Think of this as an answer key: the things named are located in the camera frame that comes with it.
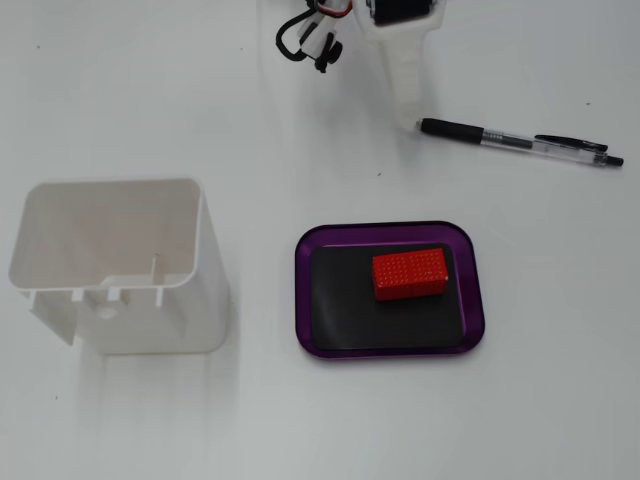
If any white gripper with motor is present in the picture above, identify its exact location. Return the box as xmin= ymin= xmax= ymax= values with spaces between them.
xmin=351 ymin=0 xmax=447 ymax=125

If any black and clear ballpoint pen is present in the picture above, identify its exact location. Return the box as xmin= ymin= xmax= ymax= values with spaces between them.
xmin=415 ymin=117 xmax=626 ymax=168

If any white plastic pen holder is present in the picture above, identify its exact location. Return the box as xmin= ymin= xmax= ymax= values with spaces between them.
xmin=7 ymin=177 xmax=232 ymax=357

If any red perforated block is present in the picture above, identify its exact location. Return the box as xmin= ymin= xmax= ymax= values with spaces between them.
xmin=371 ymin=247 xmax=448 ymax=303

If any purple metal tray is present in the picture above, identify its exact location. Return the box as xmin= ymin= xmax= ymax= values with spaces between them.
xmin=293 ymin=220 xmax=487 ymax=362

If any black tray mat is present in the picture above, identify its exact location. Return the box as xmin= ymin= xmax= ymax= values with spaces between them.
xmin=309 ymin=242 xmax=467 ymax=352

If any white cable connector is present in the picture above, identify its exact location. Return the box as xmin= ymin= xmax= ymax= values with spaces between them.
xmin=297 ymin=13 xmax=337 ymax=57

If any black cable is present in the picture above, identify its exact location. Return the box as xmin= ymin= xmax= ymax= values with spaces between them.
xmin=275 ymin=0 xmax=346 ymax=74

